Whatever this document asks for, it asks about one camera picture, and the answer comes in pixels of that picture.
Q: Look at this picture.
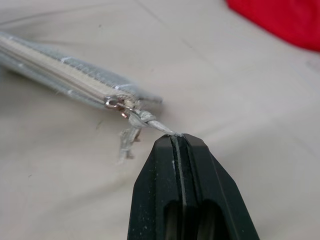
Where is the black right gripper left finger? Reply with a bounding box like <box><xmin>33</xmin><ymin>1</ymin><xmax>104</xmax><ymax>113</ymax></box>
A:
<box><xmin>126</xmin><ymin>136</ymin><xmax>185</xmax><ymax>240</ymax></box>

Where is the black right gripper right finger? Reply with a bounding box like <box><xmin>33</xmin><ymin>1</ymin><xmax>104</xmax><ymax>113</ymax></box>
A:
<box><xmin>174</xmin><ymin>133</ymin><xmax>261</xmax><ymax>240</ymax></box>

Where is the grey grid fabric zipper pouch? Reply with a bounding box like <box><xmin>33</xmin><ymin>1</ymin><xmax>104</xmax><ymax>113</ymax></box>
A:
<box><xmin>0</xmin><ymin>30</ymin><xmax>186</xmax><ymax>166</ymax></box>

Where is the red cloth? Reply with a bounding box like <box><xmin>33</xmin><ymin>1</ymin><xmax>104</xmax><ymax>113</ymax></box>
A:
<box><xmin>224</xmin><ymin>0</ymin><xmax>320</xmax><ymax>53</ymax></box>

